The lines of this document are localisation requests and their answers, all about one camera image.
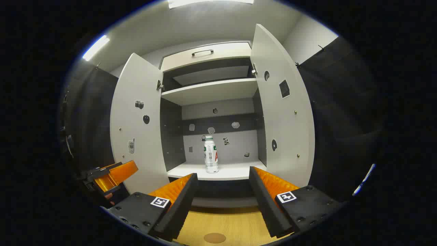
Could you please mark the white bottle green label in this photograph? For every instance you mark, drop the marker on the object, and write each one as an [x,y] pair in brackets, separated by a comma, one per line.
[211,155]

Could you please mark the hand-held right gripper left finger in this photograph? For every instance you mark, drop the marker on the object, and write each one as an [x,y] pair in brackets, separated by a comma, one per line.
[181,208]

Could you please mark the metal door hinge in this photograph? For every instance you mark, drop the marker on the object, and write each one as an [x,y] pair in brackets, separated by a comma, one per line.
[159,85]
[254,70]

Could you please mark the white and grey cabinet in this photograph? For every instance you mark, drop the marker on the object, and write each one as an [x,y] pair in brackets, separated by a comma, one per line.
[218,194]

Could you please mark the round brown coaster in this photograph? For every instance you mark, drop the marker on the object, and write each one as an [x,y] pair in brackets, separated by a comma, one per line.
[214,238]

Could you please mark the white cabinet door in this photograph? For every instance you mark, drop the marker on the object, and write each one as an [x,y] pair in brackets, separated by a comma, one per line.
[283,130]
[136,136]

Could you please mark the white cabinet drawer front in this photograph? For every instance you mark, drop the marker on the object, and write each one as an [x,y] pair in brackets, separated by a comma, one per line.
[222,56]

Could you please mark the black backdrop cloth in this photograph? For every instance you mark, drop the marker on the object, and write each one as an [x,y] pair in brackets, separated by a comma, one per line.
[341,119]
[90,123]

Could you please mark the long ceiling light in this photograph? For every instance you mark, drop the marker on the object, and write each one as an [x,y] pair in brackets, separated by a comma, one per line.
[95,48]
[210,2]

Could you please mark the white cabinet shelf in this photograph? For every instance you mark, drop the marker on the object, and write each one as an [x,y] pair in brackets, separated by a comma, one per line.
[211,91]
[232,171]

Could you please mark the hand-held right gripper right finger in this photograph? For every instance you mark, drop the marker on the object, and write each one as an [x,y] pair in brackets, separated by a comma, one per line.
[266,205]

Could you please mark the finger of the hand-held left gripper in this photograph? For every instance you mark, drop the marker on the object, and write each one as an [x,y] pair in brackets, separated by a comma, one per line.
[106,183]
[124,171]

